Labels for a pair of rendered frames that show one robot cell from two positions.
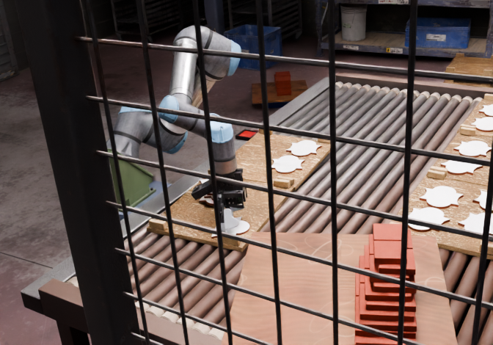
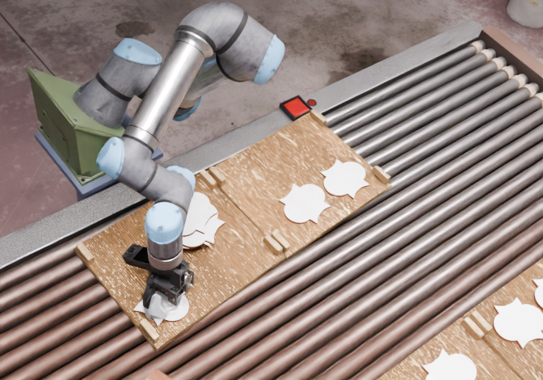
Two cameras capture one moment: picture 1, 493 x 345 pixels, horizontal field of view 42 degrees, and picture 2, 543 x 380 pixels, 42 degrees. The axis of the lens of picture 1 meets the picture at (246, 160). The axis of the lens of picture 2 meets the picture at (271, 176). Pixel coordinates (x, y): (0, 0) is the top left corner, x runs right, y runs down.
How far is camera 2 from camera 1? 1.13 m
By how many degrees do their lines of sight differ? 27
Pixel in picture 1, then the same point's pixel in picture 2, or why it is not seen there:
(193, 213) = not seen: hidden behind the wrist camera
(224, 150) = (161, 251)
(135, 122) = (127, 75)
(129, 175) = (94, 147)
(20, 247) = (52, 50)
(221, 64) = (243, 72)
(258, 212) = (215, 287)
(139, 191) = not seen: hidden behind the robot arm
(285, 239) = not seen: outside the picture
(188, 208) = (140, 234)
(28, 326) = (15, 171)
